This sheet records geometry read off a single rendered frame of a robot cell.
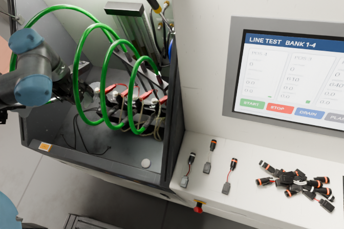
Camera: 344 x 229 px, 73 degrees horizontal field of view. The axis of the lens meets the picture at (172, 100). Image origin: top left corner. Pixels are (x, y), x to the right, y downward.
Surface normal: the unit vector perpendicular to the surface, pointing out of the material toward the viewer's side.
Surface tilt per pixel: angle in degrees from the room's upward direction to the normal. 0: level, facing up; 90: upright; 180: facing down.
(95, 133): 0
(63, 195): 0
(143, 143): 0
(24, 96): 90
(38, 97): 90
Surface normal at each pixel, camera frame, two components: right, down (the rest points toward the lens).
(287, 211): -0.18, -0.48
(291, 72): -0.32, 0.72
